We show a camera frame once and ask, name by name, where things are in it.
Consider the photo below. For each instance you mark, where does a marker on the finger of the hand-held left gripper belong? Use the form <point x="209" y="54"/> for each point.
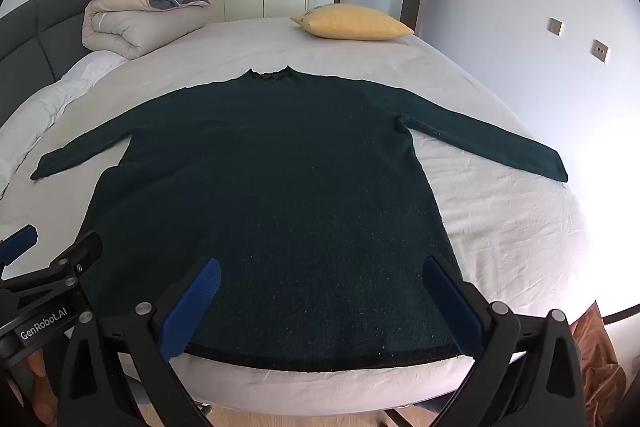
<point x="20" y="241"/>
<point x="80" y="254"/>

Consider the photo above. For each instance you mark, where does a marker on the dark green sweater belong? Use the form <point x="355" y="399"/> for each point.
<point x="275" y="207"/>

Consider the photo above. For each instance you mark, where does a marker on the folded beige duvet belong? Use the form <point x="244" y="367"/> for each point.
<point x="115" y="27"/>

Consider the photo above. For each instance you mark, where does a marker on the bed with white sheet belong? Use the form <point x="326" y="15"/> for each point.
<point x="450" y="72"/>

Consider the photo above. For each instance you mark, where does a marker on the yellow pillow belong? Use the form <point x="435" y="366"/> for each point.
<point x="350" y="23"/>

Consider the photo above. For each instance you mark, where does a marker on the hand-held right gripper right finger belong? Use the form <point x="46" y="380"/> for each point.
<point x="450" y="302"/>

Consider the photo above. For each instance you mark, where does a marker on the person's left hand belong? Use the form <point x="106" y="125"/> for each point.
<point x="42" y="392"/>

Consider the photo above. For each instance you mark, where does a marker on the white bed pillow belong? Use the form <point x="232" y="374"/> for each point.
<point x="50" y="97"/>

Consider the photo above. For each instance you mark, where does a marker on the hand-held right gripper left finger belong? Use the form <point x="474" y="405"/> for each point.
<point x="192" y="307"/>

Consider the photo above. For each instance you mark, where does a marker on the dark grey padded headboard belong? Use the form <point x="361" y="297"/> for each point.
<point x="30" y="32"/>

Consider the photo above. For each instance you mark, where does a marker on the orange cloth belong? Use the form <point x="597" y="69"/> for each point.
<point x="597" y="367"/>

